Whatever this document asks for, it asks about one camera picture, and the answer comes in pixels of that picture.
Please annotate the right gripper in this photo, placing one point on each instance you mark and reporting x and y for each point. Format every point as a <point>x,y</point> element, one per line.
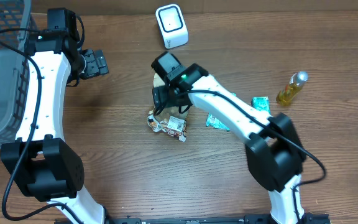
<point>165,98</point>

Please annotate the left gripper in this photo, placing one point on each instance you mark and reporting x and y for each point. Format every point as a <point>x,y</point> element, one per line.
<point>96,64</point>

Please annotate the brown Pantree snack bag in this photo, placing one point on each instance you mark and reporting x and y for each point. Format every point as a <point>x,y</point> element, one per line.
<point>169,121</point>

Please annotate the teal snack packet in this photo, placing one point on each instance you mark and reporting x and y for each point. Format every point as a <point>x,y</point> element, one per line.
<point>215,123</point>

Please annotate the green white drink carton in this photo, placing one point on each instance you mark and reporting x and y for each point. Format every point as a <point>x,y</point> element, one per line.
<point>261,103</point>

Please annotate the yellow drink bottle silver cap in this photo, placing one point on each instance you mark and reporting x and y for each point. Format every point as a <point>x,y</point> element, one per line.
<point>296,84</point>

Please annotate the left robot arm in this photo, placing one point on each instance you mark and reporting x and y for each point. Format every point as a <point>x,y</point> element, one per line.
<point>39,160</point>

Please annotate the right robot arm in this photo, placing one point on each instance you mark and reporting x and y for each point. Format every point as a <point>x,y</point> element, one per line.
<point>273,149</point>

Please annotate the white barcode scanner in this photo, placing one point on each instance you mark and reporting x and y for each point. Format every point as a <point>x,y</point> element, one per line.
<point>172,26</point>

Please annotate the dark grey plastic basket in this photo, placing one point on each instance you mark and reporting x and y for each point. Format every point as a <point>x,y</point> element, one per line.
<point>15,22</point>

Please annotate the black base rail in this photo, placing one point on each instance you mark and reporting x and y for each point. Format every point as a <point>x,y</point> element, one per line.
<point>308,218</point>

